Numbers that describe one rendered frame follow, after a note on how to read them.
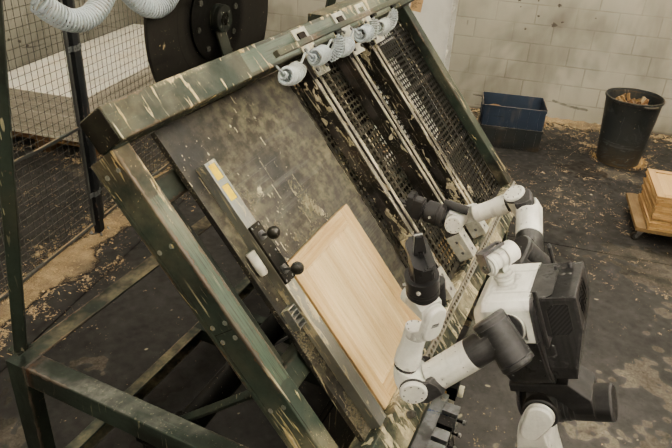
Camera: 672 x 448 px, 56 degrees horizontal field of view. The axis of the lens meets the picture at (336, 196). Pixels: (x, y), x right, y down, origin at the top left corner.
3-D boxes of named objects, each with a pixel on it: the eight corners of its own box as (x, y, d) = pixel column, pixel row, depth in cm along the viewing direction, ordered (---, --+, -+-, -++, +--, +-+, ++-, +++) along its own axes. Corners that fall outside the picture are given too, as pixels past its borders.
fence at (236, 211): (370, 429, 194) (380, 427, 192) (195, 170, 181) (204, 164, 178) (376, 418, 198) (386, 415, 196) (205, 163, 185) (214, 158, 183)
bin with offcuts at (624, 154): (649, 175, 580) (670, 108, 549) (590, 166, 591) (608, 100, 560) (641, 154, 624) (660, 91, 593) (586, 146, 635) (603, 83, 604)
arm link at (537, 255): (553, 244, 211) (555, 274, 201) (531, 255, 216) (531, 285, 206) (531, 223, 207) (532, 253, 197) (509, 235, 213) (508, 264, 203)
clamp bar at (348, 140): (436, 306, 249) (489, 288, 235) (270, 45, 232) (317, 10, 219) (443, 293, 257) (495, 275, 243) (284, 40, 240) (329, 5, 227)
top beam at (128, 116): (100, 157, 158) (122, 141, 153) (77, 123, 157) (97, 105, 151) (401, 9, 337) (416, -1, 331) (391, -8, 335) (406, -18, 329)
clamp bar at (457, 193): (471, 240, 294) (517, 222, 280) (335, 18, 278) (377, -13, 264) (477, 230, 302) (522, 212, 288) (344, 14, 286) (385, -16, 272)
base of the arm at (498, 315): (508, 368, 177) (541, 349, 172) (494, 383, 166) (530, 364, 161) (477, 322, 181) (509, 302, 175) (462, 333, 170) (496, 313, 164)
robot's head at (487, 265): (515, 265, 184) (507, 241, 182) (495, 279, 180) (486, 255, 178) (500, 263, 189) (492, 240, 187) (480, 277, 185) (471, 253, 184)
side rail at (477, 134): (491, 191, 348) (509, 184, 342) (386, 18, 333) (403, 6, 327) (494, 186, 355) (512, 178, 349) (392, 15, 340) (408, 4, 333)
